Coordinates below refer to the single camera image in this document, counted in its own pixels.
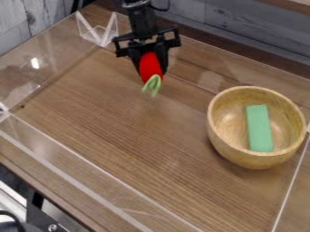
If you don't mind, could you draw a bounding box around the wooden bowl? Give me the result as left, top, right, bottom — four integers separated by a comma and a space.
206, 86, 306, 169

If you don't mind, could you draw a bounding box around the red plush strawberry toy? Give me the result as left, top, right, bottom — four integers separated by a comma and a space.
139, 52, 163, 97

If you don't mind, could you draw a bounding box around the green rectangular block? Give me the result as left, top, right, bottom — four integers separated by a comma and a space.
246, 104, 274, 152

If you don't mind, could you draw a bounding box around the clear acrylic corner bracket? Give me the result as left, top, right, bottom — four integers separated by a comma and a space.
75, 12, 119, 47

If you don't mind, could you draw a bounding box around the clear acrylic tray wall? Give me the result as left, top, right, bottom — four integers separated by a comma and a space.
0, 17, 310, 232

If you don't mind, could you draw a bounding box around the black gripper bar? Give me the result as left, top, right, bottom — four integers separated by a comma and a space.
111, 26, 182, 74

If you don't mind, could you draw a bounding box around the black metal table frame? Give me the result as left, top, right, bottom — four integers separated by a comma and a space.
26, 191, 70, 232

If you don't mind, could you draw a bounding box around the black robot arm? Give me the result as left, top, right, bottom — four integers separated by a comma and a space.
111, 0, 182, 74

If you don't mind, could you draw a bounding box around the black cable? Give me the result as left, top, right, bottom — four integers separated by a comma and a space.
0, 210, 23, 232

